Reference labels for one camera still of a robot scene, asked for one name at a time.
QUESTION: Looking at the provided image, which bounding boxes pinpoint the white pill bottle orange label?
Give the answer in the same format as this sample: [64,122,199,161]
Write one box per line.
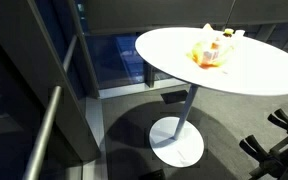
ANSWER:
[202,41,222,66]

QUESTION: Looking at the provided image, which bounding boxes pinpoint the dark bottle yellow cap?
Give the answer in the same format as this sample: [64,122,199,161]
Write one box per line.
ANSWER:
[223,28,235,38]

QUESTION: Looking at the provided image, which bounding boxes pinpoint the white bottle blue logo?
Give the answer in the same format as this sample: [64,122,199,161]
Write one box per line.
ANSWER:
[233,29,247,41]

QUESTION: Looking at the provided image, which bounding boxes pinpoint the black floor plate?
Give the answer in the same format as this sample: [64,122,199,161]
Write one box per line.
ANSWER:
[160,89,189,105]

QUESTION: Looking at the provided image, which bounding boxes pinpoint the orange plastic bag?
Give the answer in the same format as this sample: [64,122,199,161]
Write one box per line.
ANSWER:
[186,23,237,70]

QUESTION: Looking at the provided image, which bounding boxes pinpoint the short metal handrail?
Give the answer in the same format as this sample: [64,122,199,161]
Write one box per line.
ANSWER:
[61,34,79,73]

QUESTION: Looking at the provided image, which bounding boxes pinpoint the long metal handrail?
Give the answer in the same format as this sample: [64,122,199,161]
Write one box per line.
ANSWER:
[22,85,63,180]

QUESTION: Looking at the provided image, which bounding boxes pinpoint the white table pedestal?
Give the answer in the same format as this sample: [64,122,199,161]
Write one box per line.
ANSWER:
[148,83,206,169]

